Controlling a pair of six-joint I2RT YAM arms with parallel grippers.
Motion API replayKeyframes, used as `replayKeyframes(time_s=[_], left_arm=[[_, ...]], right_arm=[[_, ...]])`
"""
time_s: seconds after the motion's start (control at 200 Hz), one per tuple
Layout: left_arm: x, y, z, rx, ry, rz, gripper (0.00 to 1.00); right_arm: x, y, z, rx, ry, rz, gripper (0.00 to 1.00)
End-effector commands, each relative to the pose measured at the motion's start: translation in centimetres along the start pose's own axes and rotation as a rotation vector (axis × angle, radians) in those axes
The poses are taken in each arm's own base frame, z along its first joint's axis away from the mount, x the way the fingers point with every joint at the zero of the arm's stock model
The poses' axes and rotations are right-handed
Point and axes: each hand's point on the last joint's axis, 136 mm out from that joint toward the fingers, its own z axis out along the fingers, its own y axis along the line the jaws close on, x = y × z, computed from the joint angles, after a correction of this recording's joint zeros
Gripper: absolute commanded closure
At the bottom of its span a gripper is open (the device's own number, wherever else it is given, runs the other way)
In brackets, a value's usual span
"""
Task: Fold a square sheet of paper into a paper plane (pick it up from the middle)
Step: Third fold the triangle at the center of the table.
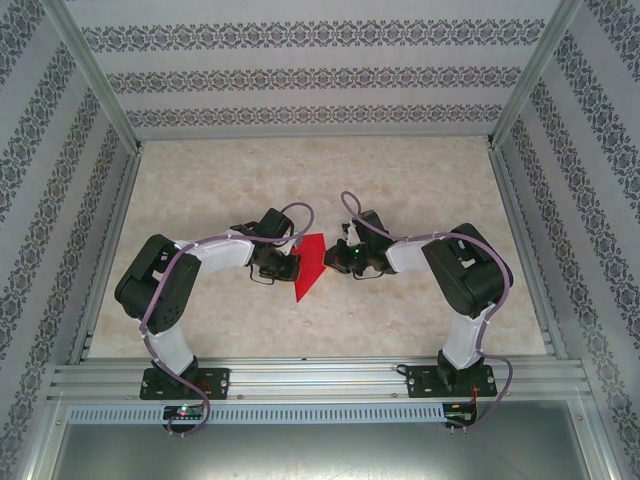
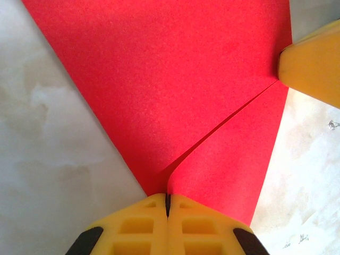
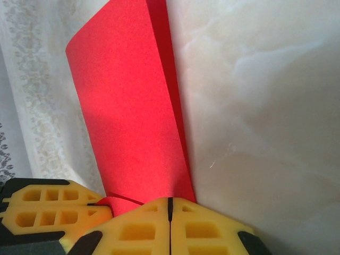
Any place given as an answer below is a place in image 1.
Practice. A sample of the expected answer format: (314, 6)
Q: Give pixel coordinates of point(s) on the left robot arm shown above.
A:
(150, 285)

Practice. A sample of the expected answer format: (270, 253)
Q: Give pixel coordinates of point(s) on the red cloth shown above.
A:
(310, 270)

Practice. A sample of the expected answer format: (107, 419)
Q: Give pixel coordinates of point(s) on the aluminium mounting rail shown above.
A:
(320, 377)

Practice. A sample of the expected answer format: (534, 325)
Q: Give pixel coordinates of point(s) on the aluminium frame post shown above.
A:
(92, 75)
(537, 75)

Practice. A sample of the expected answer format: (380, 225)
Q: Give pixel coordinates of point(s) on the aluminium side rail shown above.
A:
(527, 250)
(107, 250)

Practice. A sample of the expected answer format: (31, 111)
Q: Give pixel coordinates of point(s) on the small circuit board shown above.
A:
(185, 412)
(460, 416)

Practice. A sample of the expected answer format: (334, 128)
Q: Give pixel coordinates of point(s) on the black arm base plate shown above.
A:
(420, 382)
(215, 380)

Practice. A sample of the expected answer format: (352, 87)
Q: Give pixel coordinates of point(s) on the grey metal sheet panel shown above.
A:
(320, 450)

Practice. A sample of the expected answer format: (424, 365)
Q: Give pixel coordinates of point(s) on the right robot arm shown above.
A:
(475, 280)

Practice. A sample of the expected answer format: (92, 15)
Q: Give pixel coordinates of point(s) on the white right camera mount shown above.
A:
(351, 232)

